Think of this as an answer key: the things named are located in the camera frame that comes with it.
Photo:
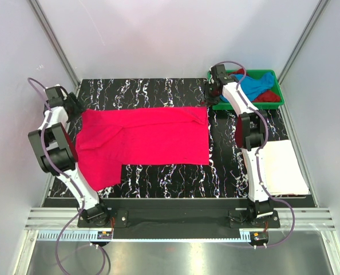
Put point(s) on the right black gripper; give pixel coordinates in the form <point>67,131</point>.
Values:
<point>209,101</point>

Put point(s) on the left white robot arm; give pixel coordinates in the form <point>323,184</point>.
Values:
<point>56,153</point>

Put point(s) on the blue t shirt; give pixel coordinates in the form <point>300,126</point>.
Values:
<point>256,86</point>

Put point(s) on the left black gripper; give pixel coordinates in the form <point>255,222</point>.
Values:
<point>78,107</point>

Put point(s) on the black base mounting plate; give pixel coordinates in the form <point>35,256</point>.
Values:
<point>152,219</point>

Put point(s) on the pink t shirt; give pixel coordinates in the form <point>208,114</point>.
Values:
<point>109,140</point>

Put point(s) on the black marble pattern mat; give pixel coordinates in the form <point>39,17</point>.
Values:
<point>224,177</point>

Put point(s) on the dark red t shirt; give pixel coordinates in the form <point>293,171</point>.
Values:
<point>268,96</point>

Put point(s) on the aluminium front rail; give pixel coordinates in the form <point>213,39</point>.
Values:
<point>306,219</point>

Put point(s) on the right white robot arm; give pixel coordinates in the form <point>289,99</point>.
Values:
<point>251,135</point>

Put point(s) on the green plastic bin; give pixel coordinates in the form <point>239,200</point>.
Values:
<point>262,86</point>

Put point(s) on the folded white t shirt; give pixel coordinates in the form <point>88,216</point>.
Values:
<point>283,175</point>

